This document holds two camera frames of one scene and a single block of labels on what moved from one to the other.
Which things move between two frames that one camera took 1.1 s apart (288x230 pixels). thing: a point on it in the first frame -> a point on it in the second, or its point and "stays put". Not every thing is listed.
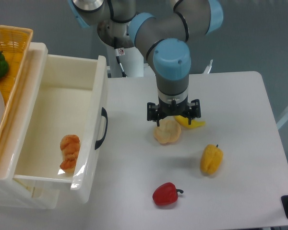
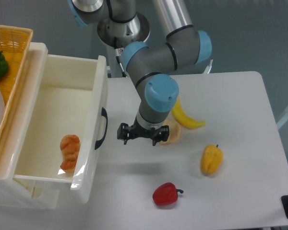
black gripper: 192,109 -> 125,132
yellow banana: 185,121 stays put
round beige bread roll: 169,131 stays put
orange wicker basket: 14,42 stays put
